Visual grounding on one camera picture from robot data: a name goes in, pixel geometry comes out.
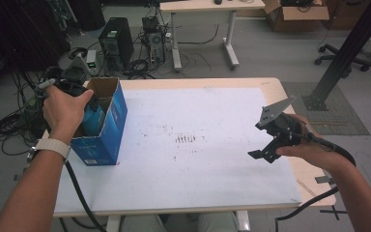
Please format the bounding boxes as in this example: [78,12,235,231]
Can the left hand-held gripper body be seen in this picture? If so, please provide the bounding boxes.
[56,61,100,113]

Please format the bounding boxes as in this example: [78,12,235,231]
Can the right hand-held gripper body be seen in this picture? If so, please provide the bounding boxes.
[255,97,313,163]

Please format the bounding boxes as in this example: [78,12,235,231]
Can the blue bottle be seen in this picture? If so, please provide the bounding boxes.
[81,104,106,137]

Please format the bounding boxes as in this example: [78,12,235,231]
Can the blue cardboard box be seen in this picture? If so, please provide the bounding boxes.
[70,76,128,167]

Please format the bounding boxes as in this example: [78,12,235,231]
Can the person's left hand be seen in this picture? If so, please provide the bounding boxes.
[42,85,95,145]

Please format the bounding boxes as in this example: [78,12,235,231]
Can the person's right hand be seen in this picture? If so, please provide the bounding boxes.
[274,113,354,174]

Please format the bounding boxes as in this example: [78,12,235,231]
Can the grey device with green light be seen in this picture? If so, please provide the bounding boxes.
[85,48,99,70]

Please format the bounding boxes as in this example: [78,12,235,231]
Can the light wooden table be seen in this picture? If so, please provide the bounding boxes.
[46,76,337,232]

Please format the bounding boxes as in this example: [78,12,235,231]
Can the black computer tower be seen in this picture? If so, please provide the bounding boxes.
[98,16,135,71]

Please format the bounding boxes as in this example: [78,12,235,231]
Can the grey floor mat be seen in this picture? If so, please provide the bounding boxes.
[281,81,371,136]

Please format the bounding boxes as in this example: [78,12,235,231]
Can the white band wristwatch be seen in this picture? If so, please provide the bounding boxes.
[26,137,71,164]

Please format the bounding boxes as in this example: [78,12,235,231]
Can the dark curtain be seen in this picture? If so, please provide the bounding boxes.
[0,0,71,72]

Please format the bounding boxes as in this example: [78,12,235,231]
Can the open grey computer case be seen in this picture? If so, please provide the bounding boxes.
[141,15,167,67]

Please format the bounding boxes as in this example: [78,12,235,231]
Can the black office chair base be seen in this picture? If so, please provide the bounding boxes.
[314,43,371,73]

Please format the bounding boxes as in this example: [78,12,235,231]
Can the black metal stand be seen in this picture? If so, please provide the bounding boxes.
[302,0,371,112]

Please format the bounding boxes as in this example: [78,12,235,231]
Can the brown cardboard box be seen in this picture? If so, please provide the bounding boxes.
[264,0,330,33]

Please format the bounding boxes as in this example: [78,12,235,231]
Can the white desk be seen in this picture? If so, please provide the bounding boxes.
[158,0,267,73]

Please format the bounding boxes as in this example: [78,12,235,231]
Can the grey cable connector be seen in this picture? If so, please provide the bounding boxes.
[36,78,57,98]

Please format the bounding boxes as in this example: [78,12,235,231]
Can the coiled black cables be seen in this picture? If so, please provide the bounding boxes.
[122,57,157,80]

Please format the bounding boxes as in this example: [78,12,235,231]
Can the bundle of black floor cables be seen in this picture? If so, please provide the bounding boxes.
[0,67,51,156]

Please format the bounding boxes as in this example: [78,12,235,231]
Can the black corrugated left gripper cable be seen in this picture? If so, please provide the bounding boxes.
[63,159,108,232]

